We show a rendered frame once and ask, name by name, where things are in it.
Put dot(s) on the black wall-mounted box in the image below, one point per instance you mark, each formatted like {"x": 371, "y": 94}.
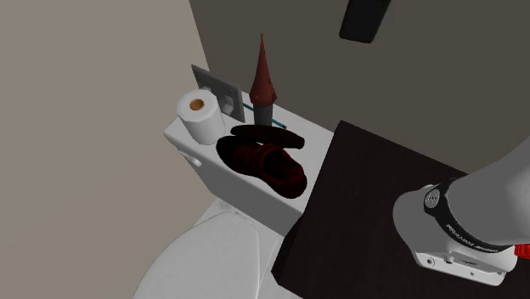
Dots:
{"x": 363, "y": 18}

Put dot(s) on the grey picture frame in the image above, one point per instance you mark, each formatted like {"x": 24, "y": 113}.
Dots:
{"x": 225, "y": 93}

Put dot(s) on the dark brown sausage-shaped object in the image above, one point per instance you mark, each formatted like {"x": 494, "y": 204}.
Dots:
{"x": 269, "y": 135}

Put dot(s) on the red-roofed tower figure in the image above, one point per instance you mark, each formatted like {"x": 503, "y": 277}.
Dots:
{"x": 262, "y": 89}

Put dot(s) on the teal pen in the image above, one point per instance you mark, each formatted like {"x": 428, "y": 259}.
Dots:
{"x": 278, "y": 122}

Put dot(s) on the dark robot stand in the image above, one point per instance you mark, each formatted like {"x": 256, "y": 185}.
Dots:
{"x": 364, "y": 207}

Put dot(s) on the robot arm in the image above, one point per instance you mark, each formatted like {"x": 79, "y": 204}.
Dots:
{"x": 476, "y": 207}

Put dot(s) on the dark red shoe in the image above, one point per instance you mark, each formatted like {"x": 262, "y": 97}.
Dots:
{"x": 265, "y": 165}

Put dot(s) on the white toilet paper roll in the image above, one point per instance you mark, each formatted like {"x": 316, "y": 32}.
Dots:
{"x": 201, "y": 118}

